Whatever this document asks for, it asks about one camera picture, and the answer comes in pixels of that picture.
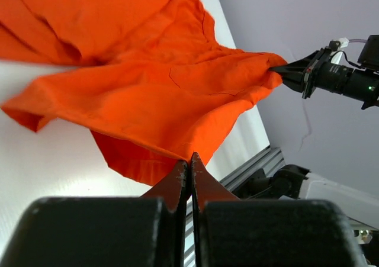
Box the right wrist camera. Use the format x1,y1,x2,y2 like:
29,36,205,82
328,37,349,52

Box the aluminium mounting rail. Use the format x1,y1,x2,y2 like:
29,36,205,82
182,147,285,266

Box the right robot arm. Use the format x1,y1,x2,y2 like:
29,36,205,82
242,35,378,266

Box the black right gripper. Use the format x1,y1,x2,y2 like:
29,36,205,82
269,49,378,110

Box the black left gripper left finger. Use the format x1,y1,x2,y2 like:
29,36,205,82
1,161,188,266

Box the orange shorts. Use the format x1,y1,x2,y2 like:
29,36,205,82
1,0,285,185

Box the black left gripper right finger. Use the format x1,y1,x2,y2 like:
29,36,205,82
191,153,367,266

